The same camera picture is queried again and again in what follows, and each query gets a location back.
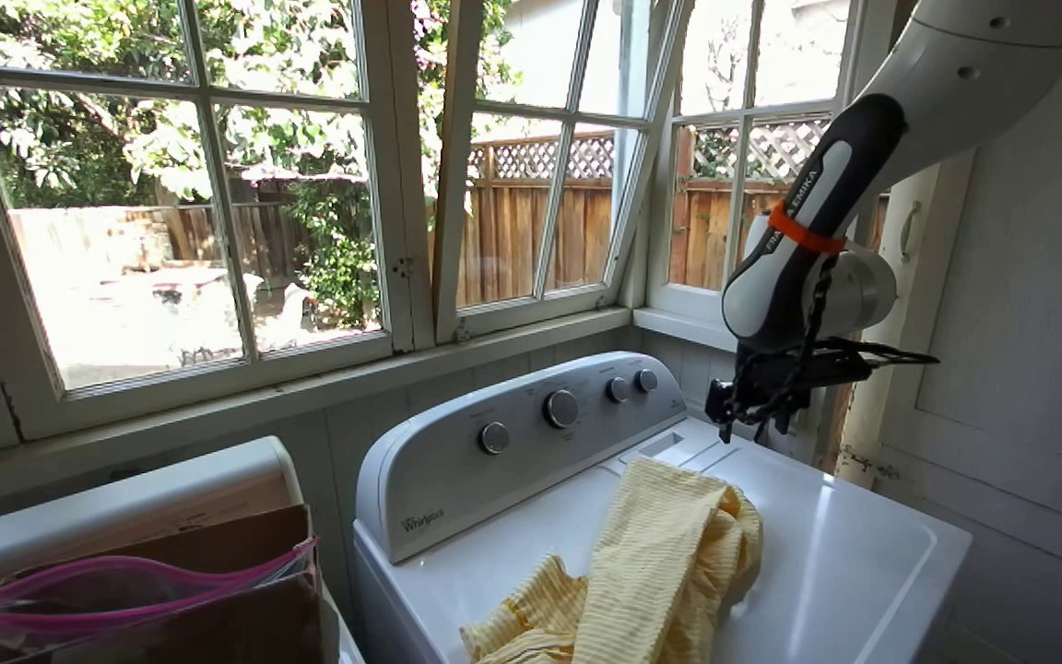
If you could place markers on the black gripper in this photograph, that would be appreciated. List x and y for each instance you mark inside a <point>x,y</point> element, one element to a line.
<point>792,370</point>

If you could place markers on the yellow striped towel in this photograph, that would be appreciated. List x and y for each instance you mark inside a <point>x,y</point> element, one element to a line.
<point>656,554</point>

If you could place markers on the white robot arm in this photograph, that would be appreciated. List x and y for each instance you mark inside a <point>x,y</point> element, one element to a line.
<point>959,87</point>

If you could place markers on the small silver washer knob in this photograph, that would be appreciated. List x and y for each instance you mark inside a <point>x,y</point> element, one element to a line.
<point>494,436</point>
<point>616,389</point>
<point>648,383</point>

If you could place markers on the white top-load washing machine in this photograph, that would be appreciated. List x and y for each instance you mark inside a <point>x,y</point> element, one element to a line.
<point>849,554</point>

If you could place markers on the large silver washer knob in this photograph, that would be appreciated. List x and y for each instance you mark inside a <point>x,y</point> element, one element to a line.
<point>559,409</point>

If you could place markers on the white wooden side window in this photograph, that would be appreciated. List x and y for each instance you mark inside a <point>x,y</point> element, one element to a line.
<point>741,185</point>

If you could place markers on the white cabinet door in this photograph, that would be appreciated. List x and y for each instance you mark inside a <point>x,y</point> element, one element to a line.
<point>1023,409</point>

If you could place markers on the brown wooden fence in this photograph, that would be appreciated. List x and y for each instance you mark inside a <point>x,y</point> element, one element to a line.
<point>507,233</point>

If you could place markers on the pink zip plastic bag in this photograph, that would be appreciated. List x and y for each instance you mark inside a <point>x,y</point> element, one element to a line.
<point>127,576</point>

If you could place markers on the white wooden window frame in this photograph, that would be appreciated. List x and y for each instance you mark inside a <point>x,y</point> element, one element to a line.
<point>396,172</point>

